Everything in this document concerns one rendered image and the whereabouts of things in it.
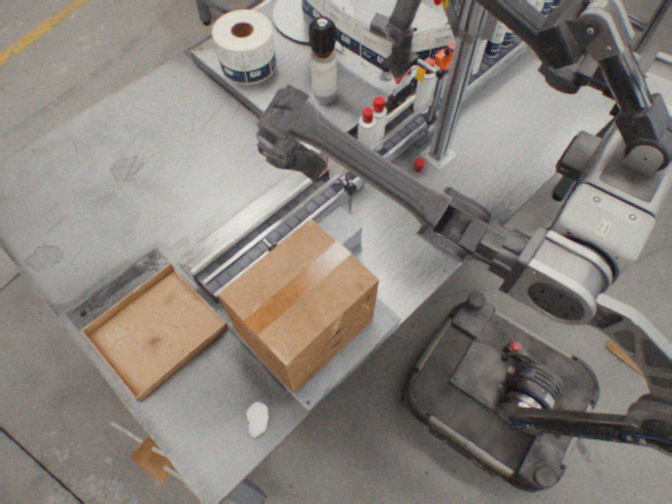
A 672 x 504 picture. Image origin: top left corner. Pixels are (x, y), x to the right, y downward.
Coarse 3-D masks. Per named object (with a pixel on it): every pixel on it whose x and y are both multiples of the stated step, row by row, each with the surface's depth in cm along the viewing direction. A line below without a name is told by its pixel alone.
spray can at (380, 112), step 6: (378, 102) 159; (384, 102) 159; (378, 108) 159; (384, 108) 162; (378, 114) 161; (384, 114) 162; (378, 120) 163; (384, 120) 164; (378, 126) 165; (384, 126) 166; (378, 132) 167; (384, 132) 170; (378, 138) 170; (378, 150) 175
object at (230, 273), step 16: (512, 48) 198; (480, 64) 194; (416, 128) 180; (384, 144) 177; (352, 176) 171; (304, 192) 168; (336, 192) 168; (288, 208) 166; (304, 208) 166; (272, 224) 163; (288, 224) 163; (240, 240) 161; (272, 240) 160; (224, 256) 158; (256, 256) 158; (208, 272) 156; (224, 272) 155; (208, 288) 153
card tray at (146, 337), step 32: (160, 288) 158; (192, 288) 158; (96, 320) 150; (128, 320) 154; (160, 320) 154; (192, 320) 154; (128, 352) 149; (160, 352) 149; (192, 352) 146; (128, 384) 145; (160, 384) 145
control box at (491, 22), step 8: (448, 0) 141; (464, 0) 131; (448, 8) 142; (448, 16) 143; (456, 16) 137; (488, 16) 135; (456, 24) 138; (488, 24) 137; (496, 24) 138; (456, 32) 139; (488, 32) 139; (480, 40) 141
